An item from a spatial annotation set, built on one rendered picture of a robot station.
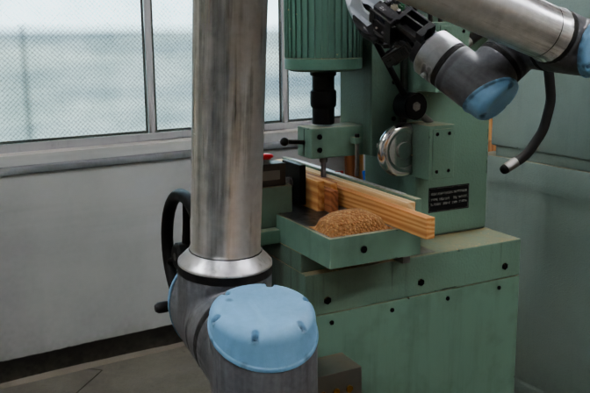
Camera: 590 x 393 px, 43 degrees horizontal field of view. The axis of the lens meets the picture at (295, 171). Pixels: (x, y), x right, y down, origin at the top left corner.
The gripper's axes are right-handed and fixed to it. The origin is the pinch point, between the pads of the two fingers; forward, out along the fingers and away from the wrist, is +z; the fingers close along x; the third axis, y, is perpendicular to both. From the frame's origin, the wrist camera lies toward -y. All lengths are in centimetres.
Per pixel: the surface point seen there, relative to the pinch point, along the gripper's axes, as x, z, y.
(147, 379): 81, 32, -167
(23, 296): 96, 79, -142
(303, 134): 15.4, 0.8, -32.7
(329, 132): 11.2, -3.6, -31.8
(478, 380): 18, -60, -70
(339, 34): -0.5, 4.7, -14.7
